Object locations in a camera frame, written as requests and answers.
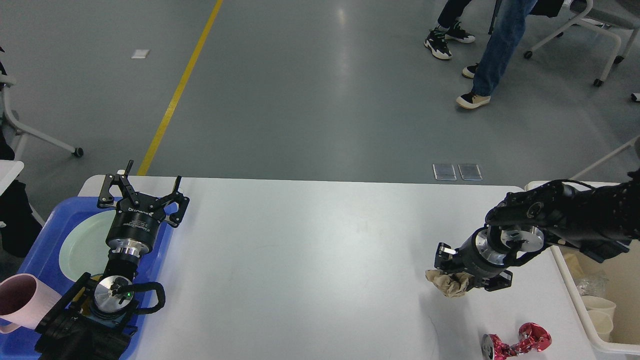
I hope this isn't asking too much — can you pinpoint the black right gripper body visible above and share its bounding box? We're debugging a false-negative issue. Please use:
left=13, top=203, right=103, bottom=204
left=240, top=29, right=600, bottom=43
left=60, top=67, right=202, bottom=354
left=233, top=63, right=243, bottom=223
left=455, top=228, right=508, bottom=279

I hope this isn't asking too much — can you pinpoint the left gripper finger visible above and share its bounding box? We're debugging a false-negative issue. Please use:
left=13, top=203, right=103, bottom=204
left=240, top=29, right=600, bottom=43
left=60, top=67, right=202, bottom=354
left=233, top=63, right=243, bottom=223
left=150, top=177, right=190, bottom=228
left=96, top=160, right=141, bottom=211

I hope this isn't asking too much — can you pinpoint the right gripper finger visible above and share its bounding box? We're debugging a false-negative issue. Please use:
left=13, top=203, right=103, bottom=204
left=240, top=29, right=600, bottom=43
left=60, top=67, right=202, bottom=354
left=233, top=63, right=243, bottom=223
left=434, top=243, right=463, bottom=274
left=467, top=269, right=514, bottom=292

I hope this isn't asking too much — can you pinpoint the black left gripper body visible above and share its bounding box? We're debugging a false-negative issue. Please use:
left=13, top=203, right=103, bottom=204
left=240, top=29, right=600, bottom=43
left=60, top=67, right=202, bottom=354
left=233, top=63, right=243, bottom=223
left=105, top=198, right=166, bottom=258

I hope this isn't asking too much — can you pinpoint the brown napkin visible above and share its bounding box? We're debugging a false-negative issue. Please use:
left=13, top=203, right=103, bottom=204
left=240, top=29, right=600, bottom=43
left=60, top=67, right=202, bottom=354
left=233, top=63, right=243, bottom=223
left=425, top=269, right=474, bottom=299

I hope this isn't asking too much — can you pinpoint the mint green plate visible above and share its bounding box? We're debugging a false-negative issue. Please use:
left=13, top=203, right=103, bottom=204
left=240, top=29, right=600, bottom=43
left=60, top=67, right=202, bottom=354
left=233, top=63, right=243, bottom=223
left=58, top=210, right=115, bottom=281

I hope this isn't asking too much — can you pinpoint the red candy wrapper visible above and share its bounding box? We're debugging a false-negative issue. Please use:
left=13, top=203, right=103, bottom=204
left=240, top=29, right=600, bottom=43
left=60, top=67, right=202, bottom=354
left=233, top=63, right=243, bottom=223
left=481, top=322, right=553, bottom=360

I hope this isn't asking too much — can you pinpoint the brown paper bag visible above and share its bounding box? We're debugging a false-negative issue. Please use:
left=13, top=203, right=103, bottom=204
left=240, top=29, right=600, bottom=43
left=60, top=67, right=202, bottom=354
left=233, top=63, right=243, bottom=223
left=562, top=253, right=585, bottom=280

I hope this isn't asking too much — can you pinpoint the foil sheet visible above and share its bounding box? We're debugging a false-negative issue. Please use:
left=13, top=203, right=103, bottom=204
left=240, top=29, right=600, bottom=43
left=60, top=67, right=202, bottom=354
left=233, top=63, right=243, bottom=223
left=574, top=271, right=610, bottom=298

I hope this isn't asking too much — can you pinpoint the white paper cup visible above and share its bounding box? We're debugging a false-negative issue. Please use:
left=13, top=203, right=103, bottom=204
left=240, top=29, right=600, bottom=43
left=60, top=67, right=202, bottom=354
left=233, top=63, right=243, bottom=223
left=587, top=309, right=614, bottom=342
left=580, top=295, right=617, bottom=318

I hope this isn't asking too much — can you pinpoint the pink mug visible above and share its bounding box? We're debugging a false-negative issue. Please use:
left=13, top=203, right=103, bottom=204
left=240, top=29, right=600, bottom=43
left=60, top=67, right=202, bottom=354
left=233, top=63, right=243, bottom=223
left=0, top=273, right=62, bottom=334

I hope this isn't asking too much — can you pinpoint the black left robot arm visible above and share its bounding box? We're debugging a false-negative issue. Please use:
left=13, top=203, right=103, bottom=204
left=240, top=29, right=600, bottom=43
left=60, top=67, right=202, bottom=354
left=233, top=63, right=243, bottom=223
left=35, top=160, right=190, bottom=360

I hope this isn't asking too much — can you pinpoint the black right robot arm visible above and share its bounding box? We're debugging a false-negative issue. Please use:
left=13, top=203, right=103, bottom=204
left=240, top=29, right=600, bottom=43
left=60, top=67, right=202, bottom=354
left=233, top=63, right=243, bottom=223
left=425, top=171, right=640, bottom=298

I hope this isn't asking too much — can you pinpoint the person in black trousers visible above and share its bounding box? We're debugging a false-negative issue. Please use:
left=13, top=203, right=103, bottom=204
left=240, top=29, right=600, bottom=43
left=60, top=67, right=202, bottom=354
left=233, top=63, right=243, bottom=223
left=0, top=125, right=45, bottom=259

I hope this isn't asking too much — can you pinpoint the small white side table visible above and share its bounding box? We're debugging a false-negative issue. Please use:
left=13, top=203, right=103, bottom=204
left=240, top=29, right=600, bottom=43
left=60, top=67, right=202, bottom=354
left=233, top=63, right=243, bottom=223
left=0, top=159, right=25, bottom=195

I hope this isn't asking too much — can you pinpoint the white chair at left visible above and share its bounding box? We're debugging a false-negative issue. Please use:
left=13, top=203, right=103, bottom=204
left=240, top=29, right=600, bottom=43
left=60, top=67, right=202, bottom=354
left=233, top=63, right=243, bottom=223
left=0, top=73, right=84, bottom=161

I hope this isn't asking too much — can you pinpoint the person in blue jeans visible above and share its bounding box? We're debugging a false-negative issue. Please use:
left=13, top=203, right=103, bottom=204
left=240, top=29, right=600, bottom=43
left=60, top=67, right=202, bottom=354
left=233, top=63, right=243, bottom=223
left=455, top=0, right=537, bottom=110

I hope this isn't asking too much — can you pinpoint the white office chair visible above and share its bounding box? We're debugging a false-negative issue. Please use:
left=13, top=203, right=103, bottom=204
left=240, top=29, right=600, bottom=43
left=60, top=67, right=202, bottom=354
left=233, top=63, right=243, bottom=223
left=523, top=0, right=640, bottom=87

